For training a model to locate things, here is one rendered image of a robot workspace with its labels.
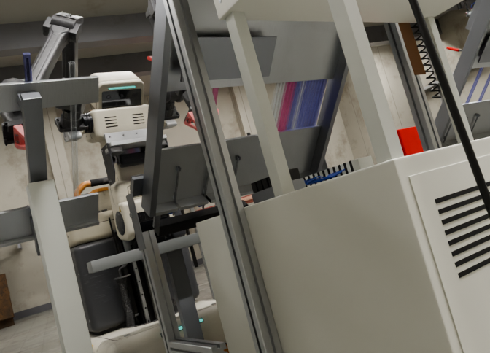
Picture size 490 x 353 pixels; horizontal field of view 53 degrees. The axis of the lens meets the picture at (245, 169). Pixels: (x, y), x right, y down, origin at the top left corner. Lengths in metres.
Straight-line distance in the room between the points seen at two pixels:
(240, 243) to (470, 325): 0.46
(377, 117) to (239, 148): 0.90
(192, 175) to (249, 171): 0.23
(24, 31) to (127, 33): 1.30
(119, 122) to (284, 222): 1.37
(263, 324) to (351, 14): 0.62
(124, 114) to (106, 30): 5.01
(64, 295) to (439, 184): 0.87
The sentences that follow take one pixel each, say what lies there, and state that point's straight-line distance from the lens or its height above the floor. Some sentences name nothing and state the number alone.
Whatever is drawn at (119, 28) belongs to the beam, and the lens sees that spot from 7.22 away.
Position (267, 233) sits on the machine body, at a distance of 0.99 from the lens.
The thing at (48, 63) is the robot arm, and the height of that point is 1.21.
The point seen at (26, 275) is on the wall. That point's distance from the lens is 10.18.
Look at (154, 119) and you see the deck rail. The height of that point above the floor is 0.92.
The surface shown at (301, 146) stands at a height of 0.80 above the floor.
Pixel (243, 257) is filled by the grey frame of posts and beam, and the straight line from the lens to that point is 1.03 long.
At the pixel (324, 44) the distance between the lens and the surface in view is 1.66.
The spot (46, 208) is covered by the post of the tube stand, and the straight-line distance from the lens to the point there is 1.27.
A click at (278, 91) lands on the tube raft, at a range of 1.61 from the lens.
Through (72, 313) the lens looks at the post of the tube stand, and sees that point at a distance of 1.26.
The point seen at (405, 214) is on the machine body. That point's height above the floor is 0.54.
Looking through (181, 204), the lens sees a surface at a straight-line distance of 1.55.
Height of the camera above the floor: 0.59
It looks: 6 degrees up
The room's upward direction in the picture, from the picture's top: 15 degrees counter-clockwise
